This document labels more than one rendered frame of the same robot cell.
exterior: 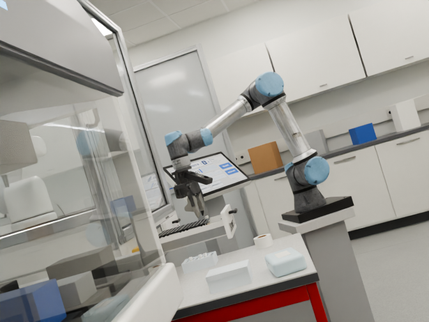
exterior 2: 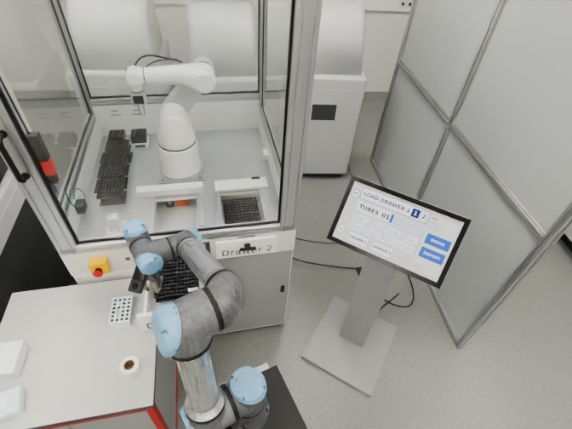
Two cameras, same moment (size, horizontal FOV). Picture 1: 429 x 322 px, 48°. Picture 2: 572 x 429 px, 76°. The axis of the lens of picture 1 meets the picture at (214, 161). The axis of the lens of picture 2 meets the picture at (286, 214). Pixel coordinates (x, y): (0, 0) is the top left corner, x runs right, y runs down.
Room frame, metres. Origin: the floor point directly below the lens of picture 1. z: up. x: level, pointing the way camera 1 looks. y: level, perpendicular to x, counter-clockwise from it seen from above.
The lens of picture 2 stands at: (2.16, -0.80, 2.20)
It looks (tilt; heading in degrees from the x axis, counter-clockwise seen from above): 44 degrees down; 69
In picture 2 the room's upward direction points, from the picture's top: 5 degrees clockwise
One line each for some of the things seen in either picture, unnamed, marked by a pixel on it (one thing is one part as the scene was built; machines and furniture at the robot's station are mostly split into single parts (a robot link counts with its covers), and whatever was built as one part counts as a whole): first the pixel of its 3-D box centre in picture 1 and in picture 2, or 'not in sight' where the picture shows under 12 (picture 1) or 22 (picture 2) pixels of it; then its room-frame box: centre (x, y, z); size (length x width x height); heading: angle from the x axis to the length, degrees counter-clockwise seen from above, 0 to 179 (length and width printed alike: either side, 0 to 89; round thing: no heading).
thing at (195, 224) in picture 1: (184, 234); (177, 277); (2.07, 0.21, 0.87); 0.22 x 0.18 x 0.06; 84
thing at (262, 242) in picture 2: (172, 229); (247, 247); (2.40, 0.30, 0.87); 0.29 x 0.02 x 0.11; 174
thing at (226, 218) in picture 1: (228, 220); (177, 317); (2.05, 0.01, 0.87); 0.29 x 0.02 x 0.11; 174
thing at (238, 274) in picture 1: (230, 276); (8, 360); (1.42, 0.06, 0.79); 0.13 x 0.09 x 0.05; 83
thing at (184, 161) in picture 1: (180, 163); not in sight; (1.98, 0.14, 1.16); 0.08 x 0.08 x 0.05
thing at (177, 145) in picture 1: (176, 145); (137, 237); (1.98, 0.13, 1.24); 0.09 x 0.08 x 0.11; 106
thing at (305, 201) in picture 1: (307, 197); (247, 404); (2.24, -0.37, 0.85); 0.15 x 0.15 x 0.10
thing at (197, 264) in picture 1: (200, 262); (122, 311); (1.82, 0.16, 0.78); 0.12 x 0.08 x 0.04; 82
